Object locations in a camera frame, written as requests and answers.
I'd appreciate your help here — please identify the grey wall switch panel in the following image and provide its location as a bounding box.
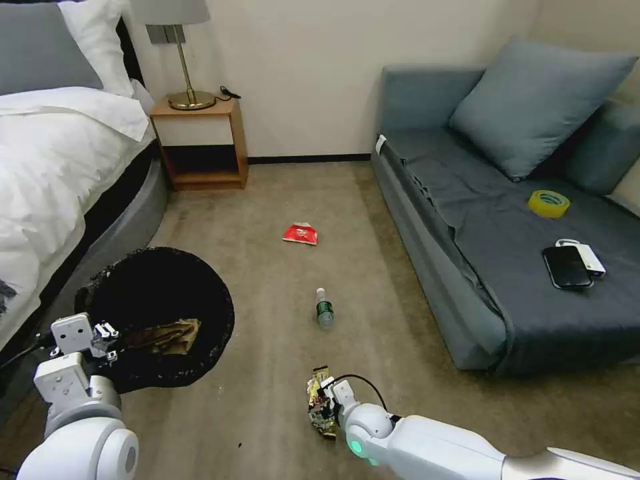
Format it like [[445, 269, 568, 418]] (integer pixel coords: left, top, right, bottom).
[[147, 25, 187, 46]]

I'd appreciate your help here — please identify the dark grey sofa cover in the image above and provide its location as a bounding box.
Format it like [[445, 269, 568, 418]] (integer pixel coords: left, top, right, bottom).
[[387, 131, 640, 373]]

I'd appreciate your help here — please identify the yellow tape roll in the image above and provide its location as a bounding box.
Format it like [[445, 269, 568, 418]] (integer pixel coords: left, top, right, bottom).
[[527, 189, 571, 219]]

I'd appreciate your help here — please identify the grey bed base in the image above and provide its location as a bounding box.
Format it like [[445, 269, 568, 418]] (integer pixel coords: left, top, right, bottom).
[[0, 145, 170, 416]]

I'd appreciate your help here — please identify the large grey-blue cushion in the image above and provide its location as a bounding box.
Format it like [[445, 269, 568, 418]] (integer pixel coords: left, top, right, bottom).
[[449, 35, 639, 182]]

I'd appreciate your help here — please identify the white pillow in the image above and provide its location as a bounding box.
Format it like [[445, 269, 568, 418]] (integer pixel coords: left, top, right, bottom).
[[57, 0, 136, 99]]

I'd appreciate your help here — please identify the brass table lamp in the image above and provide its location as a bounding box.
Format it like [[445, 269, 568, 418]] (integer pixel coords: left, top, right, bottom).
[[143, 0, 217, 111]]

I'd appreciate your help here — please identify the black smartphone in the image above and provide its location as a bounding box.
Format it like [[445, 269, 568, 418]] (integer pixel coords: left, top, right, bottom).
[[542, 245, 595, 289]]

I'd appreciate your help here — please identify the crumpled brown paper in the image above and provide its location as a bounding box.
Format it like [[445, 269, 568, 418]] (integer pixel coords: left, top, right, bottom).
[[122, 318, 202, 356]]

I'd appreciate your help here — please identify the white power bank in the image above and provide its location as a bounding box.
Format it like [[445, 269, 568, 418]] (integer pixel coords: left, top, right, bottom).
[[569, 243, 607, 279]]

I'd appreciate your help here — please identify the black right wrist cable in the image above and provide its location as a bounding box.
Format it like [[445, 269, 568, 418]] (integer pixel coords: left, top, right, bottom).
[[327, 373, 389, 411]]

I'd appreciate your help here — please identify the wooden nightstand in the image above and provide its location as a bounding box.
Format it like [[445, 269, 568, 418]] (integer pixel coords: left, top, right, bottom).
[[149, 96, 249, 193]]

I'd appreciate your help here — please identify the red crumpled wrapper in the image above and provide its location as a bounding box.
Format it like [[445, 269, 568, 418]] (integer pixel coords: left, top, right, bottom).
[[281, 220, 320, 247]]

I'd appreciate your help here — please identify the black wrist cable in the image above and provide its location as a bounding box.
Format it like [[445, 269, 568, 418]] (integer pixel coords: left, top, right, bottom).
[[0, 332, 56, 372], [327, 373, 389, 411]]

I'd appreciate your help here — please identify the black trash bin with bag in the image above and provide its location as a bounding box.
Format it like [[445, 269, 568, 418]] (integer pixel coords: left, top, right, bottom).
[[75, 246, 236, 395]]

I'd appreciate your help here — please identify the grey pillow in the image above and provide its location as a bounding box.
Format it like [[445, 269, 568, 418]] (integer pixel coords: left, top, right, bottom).
[[0, 2, 103, 96]]

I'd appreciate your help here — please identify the gold snack wrapper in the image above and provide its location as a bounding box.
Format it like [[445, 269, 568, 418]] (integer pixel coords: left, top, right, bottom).
[[305, 366, 339, 440]]

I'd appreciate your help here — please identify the grey-blue sofa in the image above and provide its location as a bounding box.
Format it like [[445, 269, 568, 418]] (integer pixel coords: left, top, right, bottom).
[[371, 65, 640, 376]]

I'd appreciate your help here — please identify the white bed duvet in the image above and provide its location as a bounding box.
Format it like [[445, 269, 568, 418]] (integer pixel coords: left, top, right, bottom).
[[0, 85, 157, 351]]

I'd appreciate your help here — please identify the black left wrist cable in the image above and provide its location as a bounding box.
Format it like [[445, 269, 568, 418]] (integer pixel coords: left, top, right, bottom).
[[0, 332, 56, 372]]

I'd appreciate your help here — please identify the clear plastic bottle green label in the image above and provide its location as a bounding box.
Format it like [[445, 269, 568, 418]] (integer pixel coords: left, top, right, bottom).
[[315, 287, 335, 329]]

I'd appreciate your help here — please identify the black headboard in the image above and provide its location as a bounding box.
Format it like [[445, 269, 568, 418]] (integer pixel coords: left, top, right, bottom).
[[115, 15, 146, 89]]

